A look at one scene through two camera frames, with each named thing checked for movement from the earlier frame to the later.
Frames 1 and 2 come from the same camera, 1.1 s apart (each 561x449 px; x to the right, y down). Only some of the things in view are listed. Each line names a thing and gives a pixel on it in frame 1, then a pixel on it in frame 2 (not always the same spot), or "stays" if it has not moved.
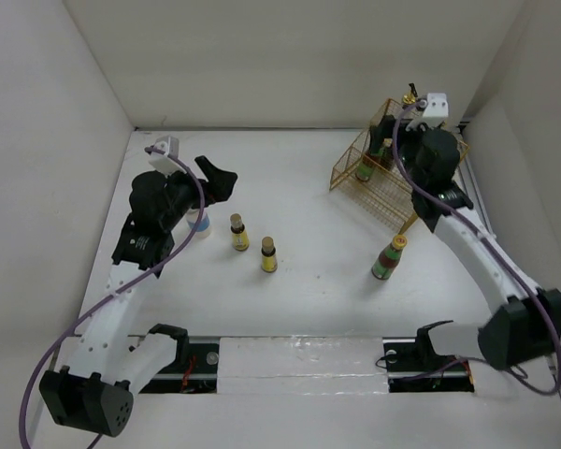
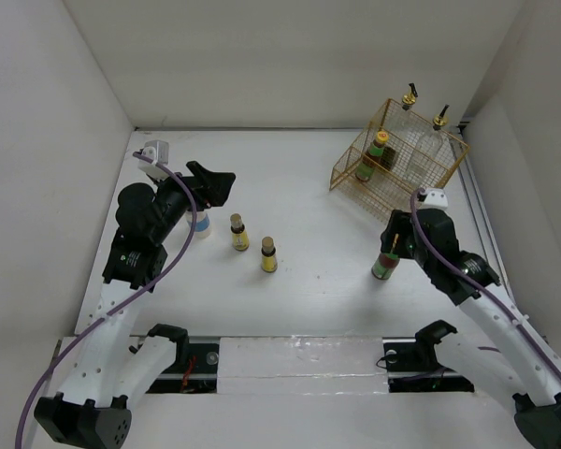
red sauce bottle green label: [389, 258] stays
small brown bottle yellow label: [239, 236] stays
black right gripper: [383, 131] → [398, 223]
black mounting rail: [408, 371] stays
